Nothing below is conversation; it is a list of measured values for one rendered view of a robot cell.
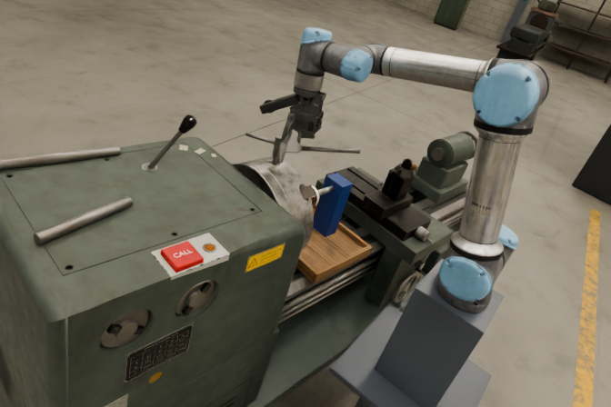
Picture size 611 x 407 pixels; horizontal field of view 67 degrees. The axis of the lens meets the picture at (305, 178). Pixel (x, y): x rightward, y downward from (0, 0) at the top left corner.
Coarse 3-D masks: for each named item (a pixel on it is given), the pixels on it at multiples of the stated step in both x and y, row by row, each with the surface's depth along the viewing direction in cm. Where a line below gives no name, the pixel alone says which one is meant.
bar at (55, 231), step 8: (120, 200) 97; (128, 200) 98; (104, 208) 93; (112, 208) 94; (120, 208) 96; (80, 216) 89; (88, 216) 90; (96, 216) 91; (104, 216) 93; (56, 224) 86; (64, 224) 86; (72, 224) 87; (80, 224) 89; (40, 232) 83; (48, 232) 84; (56, 232) 85; (64, 232) 86; (40, 240) 83; (48, 240) 84
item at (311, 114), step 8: (296, 88) 122; (304, 96) 123; (312, 96) 121; (320, 96) 121; (296, 104) 125; (304, 104) 124; (312, 104) 123; (320, 104) 122; (296, 112) 124; (304, 112) 125; (312, 112) 124; (320, 112) 125; (296, 120) 125; (304, 120) 123; (312, 120) 123; (320, 120) 126; (296, 128) 126; (304, 128) 125; (312, 128) 125; (320, 128) 130
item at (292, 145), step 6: (294, 132) 125; (288, 138) 125; (294, 138) 125; (282, 144) 124; (288, 144) 125; (294, 144) 124; (300, 144) 124; (282, 150) 124; (288, 150) 124; (294, 150) 124; (300, 150) 124; (282, 156) 125; (282, 162) 126
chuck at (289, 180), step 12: (276, 168) 133; (288, 168) 135; (276, 180) 129; (288, 180) 131; (300, 180) 134; (288, 192) 129; (300, 192) 131; (288, 204) 127; (300, 204) 130; (300, 216) 130; (312, 216) 134; (312, 228) 135
